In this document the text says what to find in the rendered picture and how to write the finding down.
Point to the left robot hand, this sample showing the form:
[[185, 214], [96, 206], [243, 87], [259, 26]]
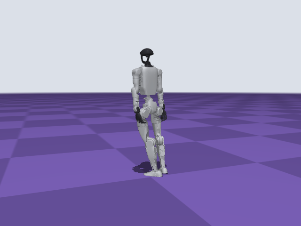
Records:
[[138, 116]]

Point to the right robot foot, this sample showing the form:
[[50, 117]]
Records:
[[163, 170]]

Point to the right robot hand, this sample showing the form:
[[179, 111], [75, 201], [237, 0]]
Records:
[[163, 116]]

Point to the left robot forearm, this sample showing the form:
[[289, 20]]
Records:
[[135, 99]]

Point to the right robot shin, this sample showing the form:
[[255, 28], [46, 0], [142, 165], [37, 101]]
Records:
[[161, 153]]

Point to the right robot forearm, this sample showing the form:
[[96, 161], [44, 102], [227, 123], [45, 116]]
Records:
[[160, 99]]

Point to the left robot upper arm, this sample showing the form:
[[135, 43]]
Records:
[[136, 73]]

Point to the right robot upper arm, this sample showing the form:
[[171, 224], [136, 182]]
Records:
[[159, 89]]

